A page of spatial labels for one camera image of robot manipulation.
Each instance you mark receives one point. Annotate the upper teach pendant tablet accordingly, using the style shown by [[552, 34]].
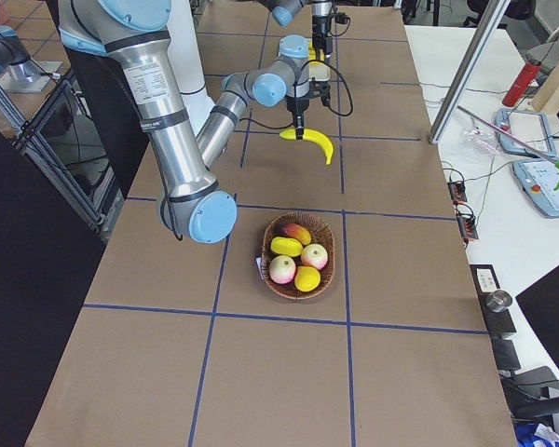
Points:
[[529, 127]]

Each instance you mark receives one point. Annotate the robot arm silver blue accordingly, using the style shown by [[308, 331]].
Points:
[[154, 42], [284, 12]]

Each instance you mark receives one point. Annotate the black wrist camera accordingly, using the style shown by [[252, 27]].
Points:
[[341, 18]]

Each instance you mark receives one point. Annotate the metal rod stand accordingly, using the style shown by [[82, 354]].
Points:
[[522, 144]]

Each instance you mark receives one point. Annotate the small metal cup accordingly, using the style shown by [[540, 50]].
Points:
[[498, 301]]

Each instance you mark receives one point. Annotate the aluminium frame post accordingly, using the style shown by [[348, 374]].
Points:
[[489, 22]]

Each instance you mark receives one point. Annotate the yellow green fruit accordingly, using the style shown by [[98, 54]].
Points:
[[286, 246]]

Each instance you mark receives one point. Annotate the yellow banana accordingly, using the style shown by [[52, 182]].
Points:
[[315, 136], [313, 55]]

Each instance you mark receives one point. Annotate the yellow pear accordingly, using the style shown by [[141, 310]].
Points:
[[306, 278]]

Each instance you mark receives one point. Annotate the lower teach pendant tablet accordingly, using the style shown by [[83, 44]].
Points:
[[540, 181]]

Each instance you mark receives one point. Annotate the orange circuit board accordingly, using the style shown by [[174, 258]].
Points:
[[467, 226], [457, 192]]

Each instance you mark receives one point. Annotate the upper orange circuit board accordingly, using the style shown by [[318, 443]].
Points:
[[457, 192]]

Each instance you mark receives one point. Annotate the lower orange circuit board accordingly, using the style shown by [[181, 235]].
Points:
[[467, 226]]

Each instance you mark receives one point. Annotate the white rectangular plate tray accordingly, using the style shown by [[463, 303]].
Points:
[[317, 70]]

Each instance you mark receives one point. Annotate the red water bottle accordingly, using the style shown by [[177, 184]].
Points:
[[521, 82]]

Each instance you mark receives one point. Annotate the small black box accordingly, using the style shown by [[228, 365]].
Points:
[[499, 325]]

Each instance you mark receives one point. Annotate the red yellow apple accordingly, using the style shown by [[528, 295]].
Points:
[[314, 255]]

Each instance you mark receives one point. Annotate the pale apple with stem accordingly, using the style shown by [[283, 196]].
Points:
[[282, 269]]

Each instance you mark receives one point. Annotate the clear plastic wrap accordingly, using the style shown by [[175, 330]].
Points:
[[481, 141]]

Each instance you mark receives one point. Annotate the brown wicker basket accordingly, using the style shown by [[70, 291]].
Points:
[[297, 260]]

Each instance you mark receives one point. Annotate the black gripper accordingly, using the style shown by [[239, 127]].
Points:
[[296, 106], [320, 27]]

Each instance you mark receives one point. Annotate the red mango fruit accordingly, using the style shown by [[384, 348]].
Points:
[[295, 231]]

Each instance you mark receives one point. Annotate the teach pendant tablet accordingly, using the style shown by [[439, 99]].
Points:
[[540, 181], [529, 127]]

